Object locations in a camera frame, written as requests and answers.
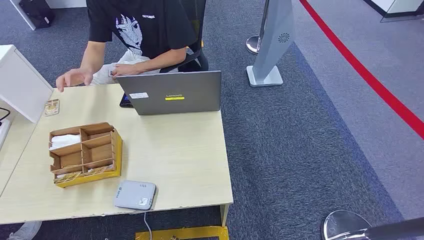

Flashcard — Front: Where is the person's right hand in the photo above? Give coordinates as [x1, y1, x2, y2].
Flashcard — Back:
[55, 67, 94, 93]

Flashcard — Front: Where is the person's left hand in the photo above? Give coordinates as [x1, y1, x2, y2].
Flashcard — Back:
[110, 63, 142, 80]

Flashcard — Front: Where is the wooden compartment organizer box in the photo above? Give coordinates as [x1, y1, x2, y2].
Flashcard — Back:
[48, 121, 123, 189]

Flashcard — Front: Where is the gold patterned key card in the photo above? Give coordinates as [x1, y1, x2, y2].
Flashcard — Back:
[44, 98, 61, 117]
[53, 171, 83, 185]
[86, 164, 114, 175]

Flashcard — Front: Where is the person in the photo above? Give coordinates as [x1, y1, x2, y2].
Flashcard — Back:
[55, 0, 208, 93]

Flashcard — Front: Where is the grey card reader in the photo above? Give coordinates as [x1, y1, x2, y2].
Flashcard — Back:
[113, 180, 157, 211]

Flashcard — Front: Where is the white cabinet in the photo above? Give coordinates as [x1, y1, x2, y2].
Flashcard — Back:
[0, 44, 55, 124]

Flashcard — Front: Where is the grey laptop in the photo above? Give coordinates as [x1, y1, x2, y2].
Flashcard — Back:
[115, 70, 222, 116]

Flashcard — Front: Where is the black office chair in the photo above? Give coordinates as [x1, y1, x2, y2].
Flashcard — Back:
[178, 0, 210, 73]

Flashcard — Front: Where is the white furniture panel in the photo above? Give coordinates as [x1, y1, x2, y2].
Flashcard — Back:
[45, 0, 88, 10]

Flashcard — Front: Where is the black bag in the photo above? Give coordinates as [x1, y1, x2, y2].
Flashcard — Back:
[18, 0, 56, 30]

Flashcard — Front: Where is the white power strip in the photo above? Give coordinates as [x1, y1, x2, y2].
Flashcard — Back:
[0, 119, 12, 150]

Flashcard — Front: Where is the grey kiosk stand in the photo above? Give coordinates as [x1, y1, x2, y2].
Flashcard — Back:
[246, 0, 295, 88]

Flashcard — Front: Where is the grey shoe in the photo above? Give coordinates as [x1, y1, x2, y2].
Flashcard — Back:
[6, 221, 43, 240]

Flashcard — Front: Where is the yellow floor tape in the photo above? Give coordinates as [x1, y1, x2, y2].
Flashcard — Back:
[135, 225, 230, 240]

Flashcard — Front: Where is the white desk leg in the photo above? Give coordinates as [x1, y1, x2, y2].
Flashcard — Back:
[219, 204, 230, 228]

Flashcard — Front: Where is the red floor tape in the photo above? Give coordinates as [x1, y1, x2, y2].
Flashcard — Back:
[299, 0, 424, 140]

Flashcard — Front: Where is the black desk cable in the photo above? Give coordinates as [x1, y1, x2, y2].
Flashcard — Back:
[0, 107, 11, 127]

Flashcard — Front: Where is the white furniture post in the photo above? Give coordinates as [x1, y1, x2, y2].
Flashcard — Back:
[9, 0, 37, 31]

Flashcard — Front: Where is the white card reader cable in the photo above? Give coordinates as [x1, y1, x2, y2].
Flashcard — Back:
[143, 211, 153, 240]

